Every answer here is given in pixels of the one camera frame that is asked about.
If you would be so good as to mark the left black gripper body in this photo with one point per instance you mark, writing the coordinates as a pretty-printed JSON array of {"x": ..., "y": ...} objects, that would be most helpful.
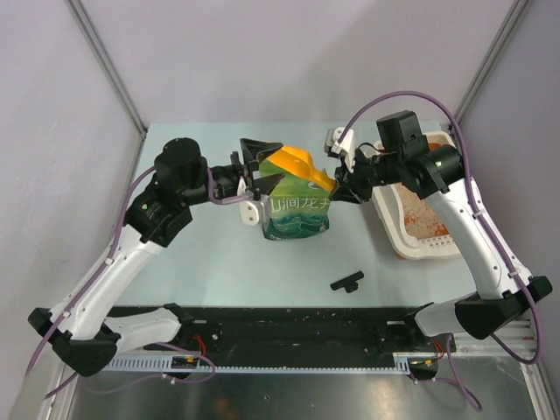
[{"x": 225, "y": 179}]

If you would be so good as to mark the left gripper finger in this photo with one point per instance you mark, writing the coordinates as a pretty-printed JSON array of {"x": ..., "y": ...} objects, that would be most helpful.
[
  {"x": 254, "y": 152},
  {"x": 266, "y": 185}
]

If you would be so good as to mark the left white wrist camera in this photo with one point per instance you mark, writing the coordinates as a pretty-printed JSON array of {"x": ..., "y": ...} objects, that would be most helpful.
[{"x": 255, "y": 211}]

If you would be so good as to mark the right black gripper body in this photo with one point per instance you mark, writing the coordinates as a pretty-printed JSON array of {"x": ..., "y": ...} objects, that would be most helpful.
[{"x": 368, "y": 172}]

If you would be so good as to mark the orange plastic scoop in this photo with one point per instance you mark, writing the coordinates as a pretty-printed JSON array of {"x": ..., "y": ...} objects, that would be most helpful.
[{"x": 299, "y": 163}]

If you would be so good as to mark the white slotted cable duct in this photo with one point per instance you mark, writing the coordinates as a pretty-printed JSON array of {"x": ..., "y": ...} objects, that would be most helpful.
[{"x": 176, "y": 363}]

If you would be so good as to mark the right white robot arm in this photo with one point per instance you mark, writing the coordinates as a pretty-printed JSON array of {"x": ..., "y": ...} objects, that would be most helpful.
[{"x": 505, "y": 288}]

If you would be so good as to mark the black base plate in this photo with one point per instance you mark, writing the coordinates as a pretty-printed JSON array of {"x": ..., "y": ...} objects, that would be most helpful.
[{"x": 385, "y": 329}]

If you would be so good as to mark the black bag clip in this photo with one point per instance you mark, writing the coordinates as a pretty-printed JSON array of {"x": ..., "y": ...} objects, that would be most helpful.
[{"x": 349, "y": 283}]

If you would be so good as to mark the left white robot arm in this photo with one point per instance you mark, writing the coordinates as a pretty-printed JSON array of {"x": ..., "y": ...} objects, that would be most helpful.
[{"x": 79, "y": 329}]

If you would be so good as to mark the white orange litter box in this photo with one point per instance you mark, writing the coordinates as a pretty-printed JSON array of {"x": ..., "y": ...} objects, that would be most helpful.
[{"x": 389, "y": 208}]

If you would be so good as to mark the clean litter grains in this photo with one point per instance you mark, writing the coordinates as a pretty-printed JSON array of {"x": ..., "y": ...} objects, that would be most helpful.
[{"x": 419, "y": 220}]

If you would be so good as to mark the green litter bag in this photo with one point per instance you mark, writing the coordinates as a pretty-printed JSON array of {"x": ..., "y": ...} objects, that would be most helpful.
[{"x": 299, "y": 207}]

